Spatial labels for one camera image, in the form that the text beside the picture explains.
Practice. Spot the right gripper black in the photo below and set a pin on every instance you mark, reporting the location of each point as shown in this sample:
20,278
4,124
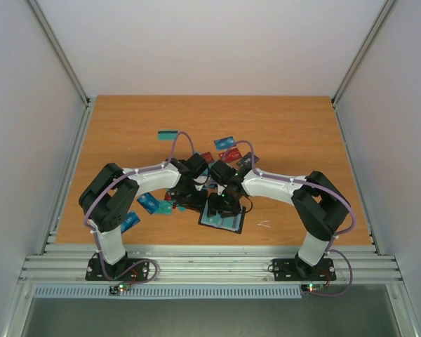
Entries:
223,207

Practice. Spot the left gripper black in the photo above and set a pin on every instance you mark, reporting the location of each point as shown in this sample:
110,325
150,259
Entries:
198,205

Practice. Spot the teal VIP card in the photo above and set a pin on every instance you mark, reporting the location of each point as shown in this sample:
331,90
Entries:
228,223

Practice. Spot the black leather card holder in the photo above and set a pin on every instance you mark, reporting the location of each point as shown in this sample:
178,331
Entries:
241,215

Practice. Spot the blue card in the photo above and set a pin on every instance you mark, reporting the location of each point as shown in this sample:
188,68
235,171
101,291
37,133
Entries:
224,143
148,202
129,221

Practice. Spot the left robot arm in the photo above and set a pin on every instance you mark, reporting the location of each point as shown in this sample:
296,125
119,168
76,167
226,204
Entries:
108,198

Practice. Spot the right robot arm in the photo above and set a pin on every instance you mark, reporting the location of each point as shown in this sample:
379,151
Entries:
320,206

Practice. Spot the teal card small lower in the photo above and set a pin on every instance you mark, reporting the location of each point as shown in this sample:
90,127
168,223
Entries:
165,208

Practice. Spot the red VIP card upper left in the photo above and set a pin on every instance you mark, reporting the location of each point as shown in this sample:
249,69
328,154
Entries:
208,157

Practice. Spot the red vip card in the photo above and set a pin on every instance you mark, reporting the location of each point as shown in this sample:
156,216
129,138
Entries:
230,155
208,157

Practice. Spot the black VIP card right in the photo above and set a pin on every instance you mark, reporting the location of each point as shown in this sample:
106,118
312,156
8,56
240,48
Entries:
247,160

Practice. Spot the red VIP card upper right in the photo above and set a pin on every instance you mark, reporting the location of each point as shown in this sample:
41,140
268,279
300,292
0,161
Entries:
230,155

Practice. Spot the blue card top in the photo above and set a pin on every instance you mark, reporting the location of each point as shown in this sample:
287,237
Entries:
224,143

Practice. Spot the right circuit board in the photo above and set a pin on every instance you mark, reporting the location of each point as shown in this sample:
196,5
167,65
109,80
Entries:
311,288

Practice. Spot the circuit board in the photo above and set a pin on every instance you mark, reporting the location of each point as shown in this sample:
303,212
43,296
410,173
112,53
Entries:
121,289
311,288

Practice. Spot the left circuit board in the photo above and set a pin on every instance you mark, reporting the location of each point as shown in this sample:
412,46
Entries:
121,289

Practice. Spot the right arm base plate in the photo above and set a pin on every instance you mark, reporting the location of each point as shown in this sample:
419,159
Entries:
290,270

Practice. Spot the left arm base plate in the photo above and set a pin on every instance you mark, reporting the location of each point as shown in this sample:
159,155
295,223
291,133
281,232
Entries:
132,269

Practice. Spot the aluminium rail frame front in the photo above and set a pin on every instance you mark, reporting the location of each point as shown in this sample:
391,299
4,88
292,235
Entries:
210,264

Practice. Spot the grey slotted cable duct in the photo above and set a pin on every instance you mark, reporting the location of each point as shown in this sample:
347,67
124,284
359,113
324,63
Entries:
169,292

